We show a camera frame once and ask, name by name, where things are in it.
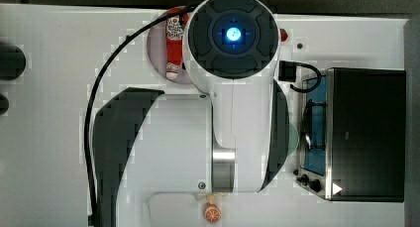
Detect peeled banana toy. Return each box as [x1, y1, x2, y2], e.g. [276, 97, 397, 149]
[194, 192, 228, 204]

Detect black toaster oven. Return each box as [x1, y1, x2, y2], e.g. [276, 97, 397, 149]
[294, 67, 406, 202]

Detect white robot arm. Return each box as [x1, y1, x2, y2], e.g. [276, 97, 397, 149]
[92, 0, 289, 227]

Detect black cylinder holder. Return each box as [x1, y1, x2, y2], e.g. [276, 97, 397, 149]
[0, 44, 26, 80]

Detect small black cylinder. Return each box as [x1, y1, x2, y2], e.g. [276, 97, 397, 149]
[0, 94, 9, 115]

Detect pink round plate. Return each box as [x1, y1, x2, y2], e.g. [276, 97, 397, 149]
[147, 9, 192, 86]

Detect red ketchup bottle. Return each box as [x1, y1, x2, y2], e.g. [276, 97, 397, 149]
[165, 8, 188, 80]

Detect dark red strawberry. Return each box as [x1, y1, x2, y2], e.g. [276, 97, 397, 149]
[280, 29, 288, 42]

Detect green mug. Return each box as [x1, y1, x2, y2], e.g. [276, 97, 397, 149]
[288, 124, 299, 155]

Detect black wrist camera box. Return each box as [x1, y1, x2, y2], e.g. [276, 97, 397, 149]
[278, 60, 297, 82]

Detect orange slice toy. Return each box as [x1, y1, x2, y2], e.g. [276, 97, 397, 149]
[203, 203, 222, 224]

